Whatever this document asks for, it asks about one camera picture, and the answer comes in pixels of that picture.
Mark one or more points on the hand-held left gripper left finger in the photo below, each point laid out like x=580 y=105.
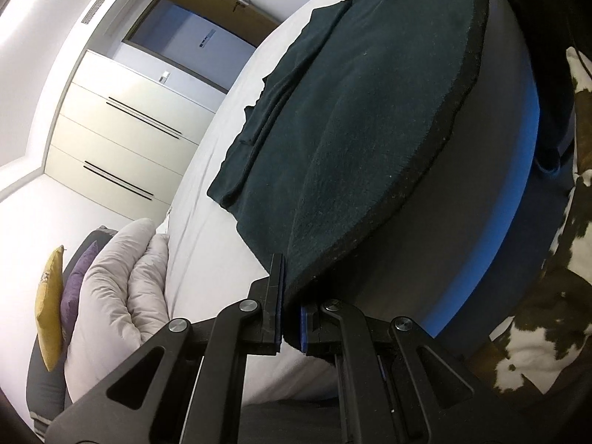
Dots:
x=277 y=305

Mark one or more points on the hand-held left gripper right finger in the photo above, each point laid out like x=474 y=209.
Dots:
x=305 y=328

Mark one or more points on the dark green sweater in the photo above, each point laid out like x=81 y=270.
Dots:
x=360 y=125

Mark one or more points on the bed with white sheet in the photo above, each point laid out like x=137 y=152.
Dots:
x=222 y=249

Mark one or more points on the beige folded duvet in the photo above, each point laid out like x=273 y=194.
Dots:
x=111 y=286

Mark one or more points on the purple pillow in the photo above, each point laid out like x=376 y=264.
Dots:
x=74 y=286

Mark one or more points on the yellow pillow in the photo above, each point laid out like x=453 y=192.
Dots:
x=48 y=314

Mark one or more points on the cream wardrobe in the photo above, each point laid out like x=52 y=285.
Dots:
x=115 y=134

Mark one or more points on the brown and white cowhide rug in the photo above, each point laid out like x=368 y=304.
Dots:
x=555 y=310

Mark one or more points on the grey armchair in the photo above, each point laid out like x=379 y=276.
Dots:
x=41 y=400

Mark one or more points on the person's dark clothing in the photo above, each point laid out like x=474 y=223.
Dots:
x=541 y=9

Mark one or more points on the white wall switch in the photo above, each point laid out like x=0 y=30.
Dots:
x=164 y=76

